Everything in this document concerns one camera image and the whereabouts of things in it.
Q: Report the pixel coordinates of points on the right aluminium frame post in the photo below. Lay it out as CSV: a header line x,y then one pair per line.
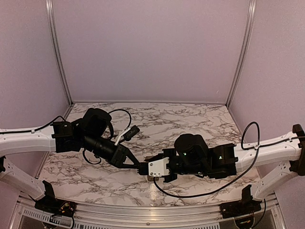
x,y
243,52

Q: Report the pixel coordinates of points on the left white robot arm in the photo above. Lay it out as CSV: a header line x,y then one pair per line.
x,y
37,139

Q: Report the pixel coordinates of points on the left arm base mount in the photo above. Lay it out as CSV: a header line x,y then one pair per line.
x,y
57,207

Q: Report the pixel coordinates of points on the left aluminium frame post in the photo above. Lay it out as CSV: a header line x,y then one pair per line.
x,y
56,48

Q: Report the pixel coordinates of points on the grey remote control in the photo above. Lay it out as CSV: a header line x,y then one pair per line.
x,y
151,178

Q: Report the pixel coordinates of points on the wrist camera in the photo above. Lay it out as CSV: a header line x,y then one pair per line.
x,y
157,168
127,134

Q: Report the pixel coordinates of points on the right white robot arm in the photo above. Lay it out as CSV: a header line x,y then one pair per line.
x,y
287,150

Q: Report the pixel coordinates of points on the front aluminium rail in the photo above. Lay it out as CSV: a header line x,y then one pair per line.
x,y
101,216

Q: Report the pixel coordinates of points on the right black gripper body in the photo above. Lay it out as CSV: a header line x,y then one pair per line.
x,y
195,169

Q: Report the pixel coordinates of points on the aluminium frame post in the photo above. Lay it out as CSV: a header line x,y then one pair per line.
x,y
243,52
56,48

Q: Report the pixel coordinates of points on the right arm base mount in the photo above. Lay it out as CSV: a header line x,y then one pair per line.
x,y
238,208

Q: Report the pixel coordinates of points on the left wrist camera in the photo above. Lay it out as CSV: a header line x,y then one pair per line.
x,y
127,134

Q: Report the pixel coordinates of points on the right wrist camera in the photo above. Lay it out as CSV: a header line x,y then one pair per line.
x,y
157,168

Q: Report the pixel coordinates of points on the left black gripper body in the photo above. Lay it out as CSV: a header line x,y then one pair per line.
x,y
91,142

